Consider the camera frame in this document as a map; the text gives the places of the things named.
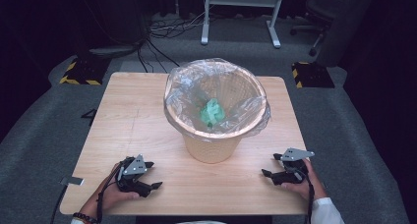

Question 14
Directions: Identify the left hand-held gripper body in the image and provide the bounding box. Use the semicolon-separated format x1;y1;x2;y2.
116;153;155;198

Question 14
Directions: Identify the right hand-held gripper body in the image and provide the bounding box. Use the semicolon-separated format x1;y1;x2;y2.
270;147;315;186

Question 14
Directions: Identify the beige plastic mesh wastebasket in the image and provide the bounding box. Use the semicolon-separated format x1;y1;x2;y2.
164;60;268;165

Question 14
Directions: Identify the clear plastic bag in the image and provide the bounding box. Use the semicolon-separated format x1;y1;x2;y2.
162;57;272;140

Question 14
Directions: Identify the person's right hand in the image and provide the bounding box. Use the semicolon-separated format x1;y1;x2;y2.
280;158;328;202

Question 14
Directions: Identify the person's left hand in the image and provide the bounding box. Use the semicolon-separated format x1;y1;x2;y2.
82;163;141;218

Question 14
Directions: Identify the crumpled green paper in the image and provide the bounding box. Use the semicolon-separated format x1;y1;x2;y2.
199;97;227;127

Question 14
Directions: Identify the black yellow striped base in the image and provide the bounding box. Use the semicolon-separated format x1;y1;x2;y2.
291;61;336;89
59;55;111;86

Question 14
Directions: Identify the flat grey stand base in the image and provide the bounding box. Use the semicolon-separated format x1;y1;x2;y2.
89;44;143;59

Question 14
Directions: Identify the grey fabric cover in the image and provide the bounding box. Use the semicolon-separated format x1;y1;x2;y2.
315;0;379;69

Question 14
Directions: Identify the black office chair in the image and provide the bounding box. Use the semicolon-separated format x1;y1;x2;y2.
289;0;346;58

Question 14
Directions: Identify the right hand-held gripper cable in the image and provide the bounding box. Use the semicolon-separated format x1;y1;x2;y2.
296;169;316;224

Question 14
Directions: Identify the hand-held gripper cable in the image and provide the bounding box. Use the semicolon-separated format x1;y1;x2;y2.
95;161;126;224
296;169;316;224

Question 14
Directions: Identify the left hand-held gripper cable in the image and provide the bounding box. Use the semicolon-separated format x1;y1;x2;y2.
95;161;126;224

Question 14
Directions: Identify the metal table bracket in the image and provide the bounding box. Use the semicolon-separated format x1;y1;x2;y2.
59;175;86;187

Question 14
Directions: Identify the dark beaded bracelet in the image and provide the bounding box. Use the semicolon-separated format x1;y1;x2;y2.
72;211;99;224

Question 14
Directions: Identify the black cable under table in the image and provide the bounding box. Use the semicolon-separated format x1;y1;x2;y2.
49;184;68;224

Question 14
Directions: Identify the bundle of floor cables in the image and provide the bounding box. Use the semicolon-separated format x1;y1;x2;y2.
135;10;209;75

